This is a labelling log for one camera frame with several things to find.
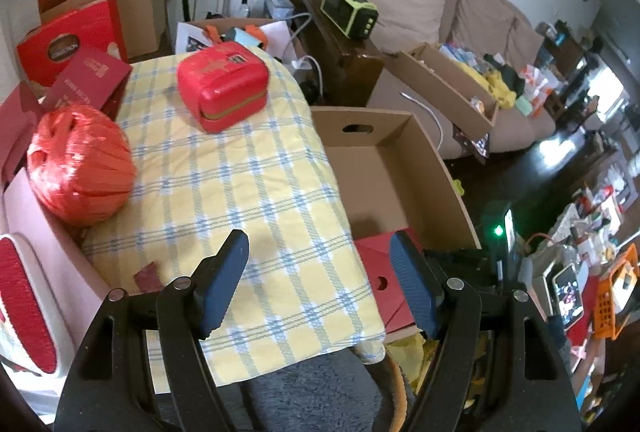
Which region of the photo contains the small screen device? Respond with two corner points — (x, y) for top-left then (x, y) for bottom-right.
(542, 262), (586, 328)

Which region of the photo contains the red cardboard box with hole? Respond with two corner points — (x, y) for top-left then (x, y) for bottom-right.
(354, 228), (426, 333)

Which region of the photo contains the yellow plastic bag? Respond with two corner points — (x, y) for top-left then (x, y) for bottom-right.
(385, 332), (481, 413)

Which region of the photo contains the brown sofa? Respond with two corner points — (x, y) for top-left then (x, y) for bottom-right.
(290, 0), (566, 158)

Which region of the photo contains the long cardboard tray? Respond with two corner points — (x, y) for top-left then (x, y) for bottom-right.
(390, 42), (501, 148)

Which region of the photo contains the red gift box oval label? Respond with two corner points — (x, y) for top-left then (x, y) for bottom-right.
(16, 0), (128, 88)

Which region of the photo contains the white charging cable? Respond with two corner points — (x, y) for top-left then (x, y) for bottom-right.
(400, 92), (446, 148)

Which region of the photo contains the orange plastic basket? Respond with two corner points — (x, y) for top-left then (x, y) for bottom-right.
(592, 245), (640, 340)

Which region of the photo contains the pile of small packets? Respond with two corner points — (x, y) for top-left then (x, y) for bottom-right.
(440, 42), (561, 118)

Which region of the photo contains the white red lint brush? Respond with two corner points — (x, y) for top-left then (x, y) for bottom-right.
(0, 233), (77, 375)

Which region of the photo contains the white paper sheet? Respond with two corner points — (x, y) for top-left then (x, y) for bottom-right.
(175, 22), (212, 56)

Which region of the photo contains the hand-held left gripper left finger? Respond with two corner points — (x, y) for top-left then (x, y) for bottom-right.
(52, 229), (250, 432)

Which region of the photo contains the brown closed cardboard box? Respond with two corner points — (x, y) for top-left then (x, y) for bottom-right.
(40, 0), (168, 60)

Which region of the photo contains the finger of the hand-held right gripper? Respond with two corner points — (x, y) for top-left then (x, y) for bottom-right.
(424, 248), (483, 273)

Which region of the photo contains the orange toy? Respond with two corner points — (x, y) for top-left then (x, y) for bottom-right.
(244, 25), (269, 49)

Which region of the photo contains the large cardboard box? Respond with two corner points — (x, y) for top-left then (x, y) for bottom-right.
(310, 107), (483, 343)

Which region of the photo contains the dark red felt bag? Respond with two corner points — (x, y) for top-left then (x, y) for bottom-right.
(0, 82), (51, 185)

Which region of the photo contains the dark red gift box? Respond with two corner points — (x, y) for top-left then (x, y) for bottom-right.
(42, 45), (133, 123)

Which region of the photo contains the pink box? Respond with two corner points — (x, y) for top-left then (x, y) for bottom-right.
(0, 167), (113, 400)

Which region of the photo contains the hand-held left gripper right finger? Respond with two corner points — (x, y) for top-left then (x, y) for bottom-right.
(389, 229), (583, 432)

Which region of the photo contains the dark wooden side table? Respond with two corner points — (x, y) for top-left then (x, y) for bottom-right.
(292, 0), (386, 108)

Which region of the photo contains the red tin case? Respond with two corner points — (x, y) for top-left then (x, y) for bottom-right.
(177, 46), (269, 134)

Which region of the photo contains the yellow plaid tablecloth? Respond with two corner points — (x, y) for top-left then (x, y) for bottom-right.
(82, 55), (387, 385)

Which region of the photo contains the dark red paper scrap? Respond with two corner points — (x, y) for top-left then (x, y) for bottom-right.
(134, 265), (161, 291)

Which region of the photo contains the red ribbon ball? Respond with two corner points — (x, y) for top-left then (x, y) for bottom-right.
(26, 106), (138, 227)

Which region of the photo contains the green black portable radio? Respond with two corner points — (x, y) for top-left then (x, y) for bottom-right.
(320, 0), (379, 39)

